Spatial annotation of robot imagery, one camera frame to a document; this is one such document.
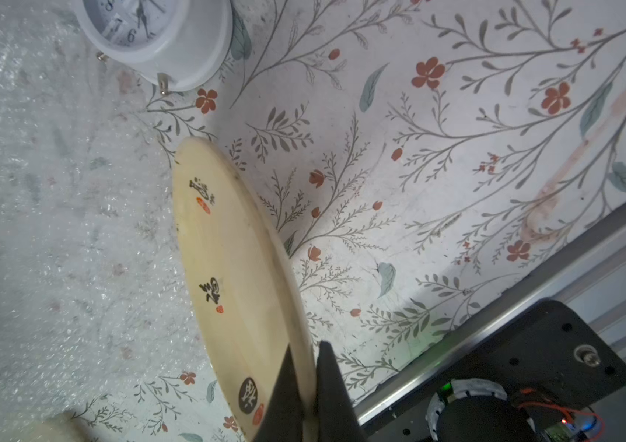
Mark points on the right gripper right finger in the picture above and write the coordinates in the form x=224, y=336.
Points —
x=337, y=421

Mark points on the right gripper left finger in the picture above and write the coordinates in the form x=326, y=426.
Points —
x=283, y=421

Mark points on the cream dinner plate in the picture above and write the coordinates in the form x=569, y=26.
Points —
x=242, y=287

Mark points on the bubble wrap sheet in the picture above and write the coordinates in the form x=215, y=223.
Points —
x=96, y=330

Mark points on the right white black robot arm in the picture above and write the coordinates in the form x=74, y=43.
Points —
x=470, y=418

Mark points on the small white round clock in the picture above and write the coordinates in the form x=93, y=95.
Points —
x=174, y=45

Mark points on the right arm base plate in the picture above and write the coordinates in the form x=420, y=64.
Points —
x=548, y=363

